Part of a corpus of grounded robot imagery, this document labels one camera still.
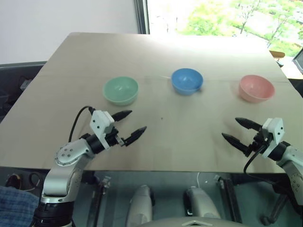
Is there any dark round reddish object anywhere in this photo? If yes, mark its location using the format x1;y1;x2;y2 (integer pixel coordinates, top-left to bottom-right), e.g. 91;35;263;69
5;174;23;189

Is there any dark laptop screen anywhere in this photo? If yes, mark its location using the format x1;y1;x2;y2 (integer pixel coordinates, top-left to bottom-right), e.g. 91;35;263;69
291;50;303;74

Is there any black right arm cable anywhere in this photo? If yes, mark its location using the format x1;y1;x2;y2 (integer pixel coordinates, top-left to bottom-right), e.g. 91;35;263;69
243;144;288;190

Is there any green bowl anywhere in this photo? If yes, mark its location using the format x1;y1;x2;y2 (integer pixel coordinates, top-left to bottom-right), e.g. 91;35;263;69
102;76;139;106

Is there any black table leg frame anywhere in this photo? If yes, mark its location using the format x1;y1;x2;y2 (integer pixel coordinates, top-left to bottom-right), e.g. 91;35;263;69
91;174;112;227
214;174;243;223

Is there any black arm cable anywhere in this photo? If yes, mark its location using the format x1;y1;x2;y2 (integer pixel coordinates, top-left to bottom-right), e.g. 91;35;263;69
68;106;96;143
243;144;288;190

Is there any silver left robot leg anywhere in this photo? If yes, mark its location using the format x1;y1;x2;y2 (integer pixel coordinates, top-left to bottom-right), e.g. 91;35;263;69
125;184;156;227

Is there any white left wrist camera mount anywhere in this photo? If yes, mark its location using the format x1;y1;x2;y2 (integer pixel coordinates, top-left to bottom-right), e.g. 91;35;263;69
89;110;116;150

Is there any cardboard box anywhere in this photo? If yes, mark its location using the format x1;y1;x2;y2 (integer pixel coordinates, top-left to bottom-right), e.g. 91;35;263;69
269;50;286;60

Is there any silver right robot leg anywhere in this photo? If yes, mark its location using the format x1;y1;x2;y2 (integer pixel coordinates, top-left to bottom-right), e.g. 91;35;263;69
183;186;222;219

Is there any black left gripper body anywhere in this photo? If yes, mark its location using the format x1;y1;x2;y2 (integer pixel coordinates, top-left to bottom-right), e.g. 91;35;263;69
105;127;125;147

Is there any dark grey cabinet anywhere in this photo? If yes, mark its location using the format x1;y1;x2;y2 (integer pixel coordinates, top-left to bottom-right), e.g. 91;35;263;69
0;60;47;124

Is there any blue bowl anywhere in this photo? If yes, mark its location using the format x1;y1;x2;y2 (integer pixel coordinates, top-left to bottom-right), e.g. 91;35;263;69
171;68;204;96

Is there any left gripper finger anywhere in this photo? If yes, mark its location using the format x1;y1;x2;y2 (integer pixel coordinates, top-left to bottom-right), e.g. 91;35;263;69
111;109;133;123
124;126;148;147

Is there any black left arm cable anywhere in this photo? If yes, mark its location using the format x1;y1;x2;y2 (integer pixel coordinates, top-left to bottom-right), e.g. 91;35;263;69
68;106;96;143

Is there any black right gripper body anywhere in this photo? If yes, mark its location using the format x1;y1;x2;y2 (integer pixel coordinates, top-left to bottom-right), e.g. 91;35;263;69
250;129;270;152

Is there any blue denim cloth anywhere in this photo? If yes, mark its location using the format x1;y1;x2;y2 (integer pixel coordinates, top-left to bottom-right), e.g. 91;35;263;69
0;185;40;227

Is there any silver robot leg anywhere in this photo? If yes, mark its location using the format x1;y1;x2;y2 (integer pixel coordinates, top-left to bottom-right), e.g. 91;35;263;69
125;184;156;227
183;186;222;219

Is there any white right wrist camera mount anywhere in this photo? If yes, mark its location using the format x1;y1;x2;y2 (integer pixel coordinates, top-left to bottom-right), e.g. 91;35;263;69
261;117;284;158

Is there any dark window frame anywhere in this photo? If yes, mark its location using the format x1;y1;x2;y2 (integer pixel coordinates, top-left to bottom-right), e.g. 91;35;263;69
134;0;151;35

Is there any pink bowl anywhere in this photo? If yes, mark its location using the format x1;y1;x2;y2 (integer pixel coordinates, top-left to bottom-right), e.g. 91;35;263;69
238;75;276;103

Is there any silver robot torso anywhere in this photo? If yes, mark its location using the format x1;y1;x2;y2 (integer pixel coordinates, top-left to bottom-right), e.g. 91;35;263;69
139;215;239;227

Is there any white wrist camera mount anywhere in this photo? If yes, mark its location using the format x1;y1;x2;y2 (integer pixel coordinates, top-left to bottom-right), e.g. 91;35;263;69
89;110;116;150
261;117;284;158

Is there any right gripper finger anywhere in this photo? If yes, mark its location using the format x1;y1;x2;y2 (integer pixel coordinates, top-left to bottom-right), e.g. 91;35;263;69
234;117;263;131
221;132;252;157

